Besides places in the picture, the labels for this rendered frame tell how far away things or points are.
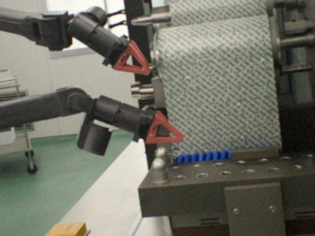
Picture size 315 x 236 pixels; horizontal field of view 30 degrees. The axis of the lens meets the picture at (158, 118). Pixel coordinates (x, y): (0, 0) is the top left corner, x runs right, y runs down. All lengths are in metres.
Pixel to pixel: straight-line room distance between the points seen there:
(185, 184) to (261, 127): 0.25
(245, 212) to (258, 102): 0.27
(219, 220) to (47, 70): 6.27
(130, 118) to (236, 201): 0.32
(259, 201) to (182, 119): 0.29
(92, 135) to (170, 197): 0.26
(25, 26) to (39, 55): 5.90
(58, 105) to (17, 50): 6.16
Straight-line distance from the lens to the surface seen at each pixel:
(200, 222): 1.13
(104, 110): 1.27
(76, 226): 1.29
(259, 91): 1.25
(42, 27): 1.35
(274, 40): 1.24
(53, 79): 7.28
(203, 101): 1.25
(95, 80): 7.12
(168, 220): 1.20
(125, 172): 1.75
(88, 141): 1.28
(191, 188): 1.10
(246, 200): 1.07
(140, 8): 1.60
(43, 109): 1.26
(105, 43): 1.31
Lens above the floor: 1.34
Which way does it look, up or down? 10 degrees down
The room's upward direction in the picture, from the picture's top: 8 degrees counter-clockwise
